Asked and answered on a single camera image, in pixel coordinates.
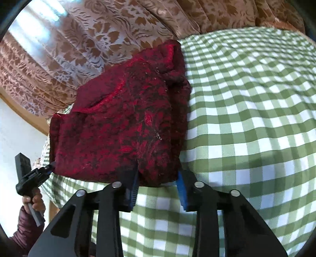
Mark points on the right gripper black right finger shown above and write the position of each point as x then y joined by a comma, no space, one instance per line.
245,231

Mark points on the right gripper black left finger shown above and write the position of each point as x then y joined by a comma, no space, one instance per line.
70,232

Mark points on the red black knit garment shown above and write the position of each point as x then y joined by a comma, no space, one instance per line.
131,117

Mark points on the person's left hand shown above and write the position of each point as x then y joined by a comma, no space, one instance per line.
36,201

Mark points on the maroon puffer left sleeve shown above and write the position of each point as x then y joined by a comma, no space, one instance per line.
27,233

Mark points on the green white checkered bedsheet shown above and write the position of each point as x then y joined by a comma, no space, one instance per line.
251,128

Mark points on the brown floral curtain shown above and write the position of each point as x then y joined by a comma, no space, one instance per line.
53,47

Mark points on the wooden window frame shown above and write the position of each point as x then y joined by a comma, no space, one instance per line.
38,123

